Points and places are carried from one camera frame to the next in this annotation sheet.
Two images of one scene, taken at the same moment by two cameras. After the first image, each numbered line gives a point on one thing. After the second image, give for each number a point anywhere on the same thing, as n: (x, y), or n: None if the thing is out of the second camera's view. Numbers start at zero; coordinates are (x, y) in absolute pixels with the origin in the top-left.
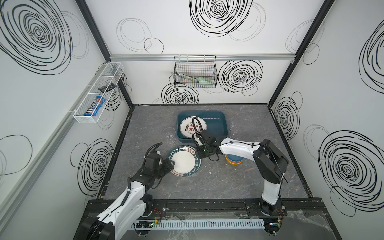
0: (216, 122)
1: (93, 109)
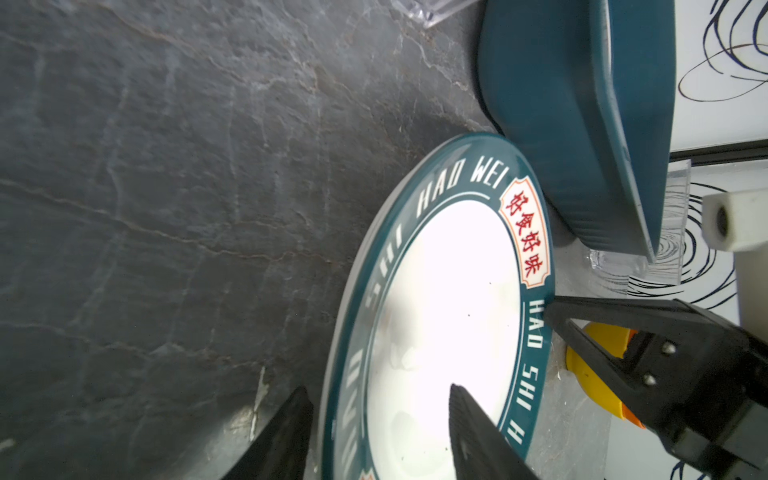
0: (587, 86)
1: None
